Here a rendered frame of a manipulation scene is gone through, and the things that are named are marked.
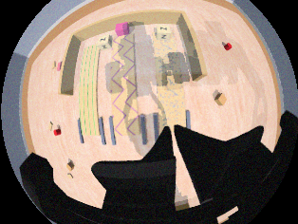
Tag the small tan cube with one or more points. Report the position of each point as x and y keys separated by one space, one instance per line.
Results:
x=70 y=166
x=220 y=99

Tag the red cylinder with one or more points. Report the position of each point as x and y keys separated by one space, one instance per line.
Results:
x=57 y=132
x=227 y=46

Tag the pale yellow flat strip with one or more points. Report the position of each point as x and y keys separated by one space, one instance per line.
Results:
x=88 y=110

